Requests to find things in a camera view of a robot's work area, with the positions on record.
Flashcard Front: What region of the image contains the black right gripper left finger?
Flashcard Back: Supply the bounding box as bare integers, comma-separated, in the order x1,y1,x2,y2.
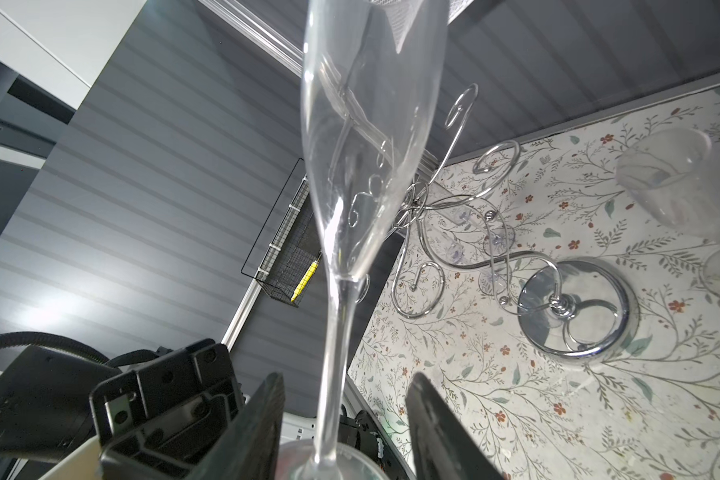
188,373,285,479

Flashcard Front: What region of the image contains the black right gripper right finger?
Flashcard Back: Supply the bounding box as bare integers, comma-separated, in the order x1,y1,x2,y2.
406,372,503,480

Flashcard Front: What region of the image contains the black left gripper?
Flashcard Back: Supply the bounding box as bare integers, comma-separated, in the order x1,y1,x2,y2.
89,339,243,479

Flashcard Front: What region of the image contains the clear wine glass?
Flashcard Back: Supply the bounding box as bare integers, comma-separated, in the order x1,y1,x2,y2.
276,1,449,479
478,222,515,296
435,205,485,265
615,128,720,296

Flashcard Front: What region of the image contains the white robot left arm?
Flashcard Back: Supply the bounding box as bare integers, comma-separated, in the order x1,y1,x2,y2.
0,332,244,479

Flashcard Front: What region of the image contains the chrome wine glass rack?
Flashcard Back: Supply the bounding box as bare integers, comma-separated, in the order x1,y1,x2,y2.
344,82,640,361

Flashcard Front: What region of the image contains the yellow black tool in basket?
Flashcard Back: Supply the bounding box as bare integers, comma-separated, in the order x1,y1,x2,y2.
290,258,320,303

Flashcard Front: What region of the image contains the black wire basket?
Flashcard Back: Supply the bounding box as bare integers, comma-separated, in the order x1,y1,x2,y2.
240,158,322,307

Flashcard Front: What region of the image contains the white table outside enclosure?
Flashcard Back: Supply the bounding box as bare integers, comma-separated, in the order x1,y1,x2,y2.
0,0,148,175

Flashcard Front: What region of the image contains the aluminium frame profile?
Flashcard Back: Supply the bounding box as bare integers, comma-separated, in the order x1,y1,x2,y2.
197,0,720,480

